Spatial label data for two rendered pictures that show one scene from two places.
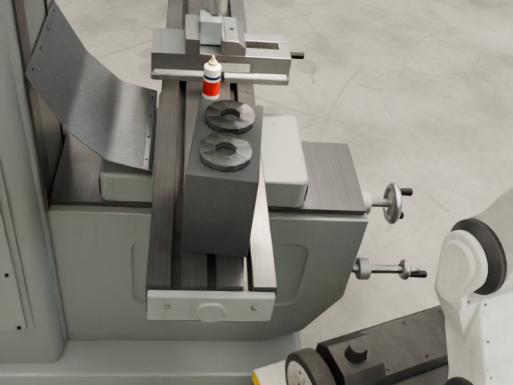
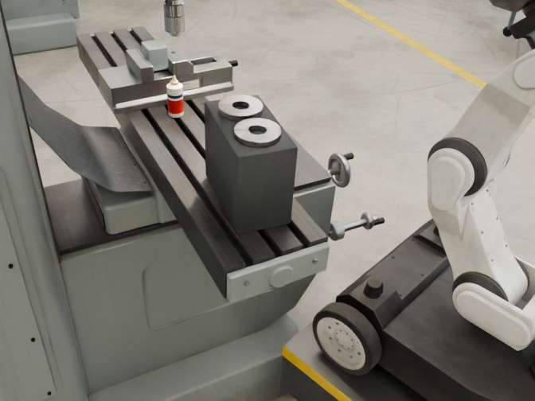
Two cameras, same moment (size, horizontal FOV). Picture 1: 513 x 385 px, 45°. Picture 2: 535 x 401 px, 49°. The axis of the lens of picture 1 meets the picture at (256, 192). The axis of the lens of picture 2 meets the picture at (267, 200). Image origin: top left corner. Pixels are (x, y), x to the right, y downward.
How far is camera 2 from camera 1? 0.38 m
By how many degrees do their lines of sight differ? 16
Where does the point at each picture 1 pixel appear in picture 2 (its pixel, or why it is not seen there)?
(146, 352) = (169, 376)
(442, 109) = (308, 104)
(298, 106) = not seen: hidden behind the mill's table
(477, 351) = (476, 243)
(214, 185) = (262, 161)
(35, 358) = not seen: outside the picture
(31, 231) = (51, 286)
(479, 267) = (468, 170)
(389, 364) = (400, 290)
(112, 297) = (128, 332)
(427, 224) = (340, 196)
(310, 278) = not seen: hidden behind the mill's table
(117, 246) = (128, 278)
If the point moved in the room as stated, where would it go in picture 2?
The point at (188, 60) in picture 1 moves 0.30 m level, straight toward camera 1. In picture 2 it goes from (146, 88) to (185, 145)
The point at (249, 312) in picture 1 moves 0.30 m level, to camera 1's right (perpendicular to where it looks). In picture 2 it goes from (310, 266) to (440, 242)
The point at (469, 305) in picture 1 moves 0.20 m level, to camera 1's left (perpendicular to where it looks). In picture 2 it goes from (463, 208) to (385, 220)
